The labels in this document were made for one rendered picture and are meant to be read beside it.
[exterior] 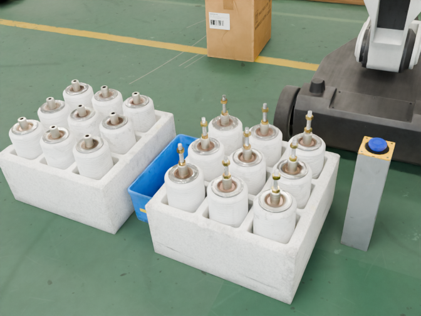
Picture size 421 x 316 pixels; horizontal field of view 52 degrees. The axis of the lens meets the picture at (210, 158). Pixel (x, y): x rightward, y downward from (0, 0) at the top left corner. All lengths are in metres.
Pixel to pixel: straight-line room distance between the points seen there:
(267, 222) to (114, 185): 0.46
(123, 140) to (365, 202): 0.68
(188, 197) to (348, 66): 0.91
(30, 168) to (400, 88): 1.21
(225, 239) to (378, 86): 0.85
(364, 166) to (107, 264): 0.71
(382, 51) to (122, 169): 0.90
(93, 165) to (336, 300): 0.71
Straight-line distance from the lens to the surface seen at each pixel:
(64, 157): 1.28
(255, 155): 1.10
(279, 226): 0.97
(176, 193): 1.04
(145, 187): 1.31
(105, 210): 1.23
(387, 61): 1.55
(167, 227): 1.11
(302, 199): 1.08
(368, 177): 1.07
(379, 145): 1.04
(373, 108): 1.44
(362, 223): 1.17
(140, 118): 1.34
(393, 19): 1.50
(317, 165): 1.15
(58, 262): 1.29
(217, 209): 1.01
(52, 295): 1.22
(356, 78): 1.64
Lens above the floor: 0.93
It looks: 38 degrees down
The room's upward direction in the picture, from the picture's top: 4 degrees counter-clockwise
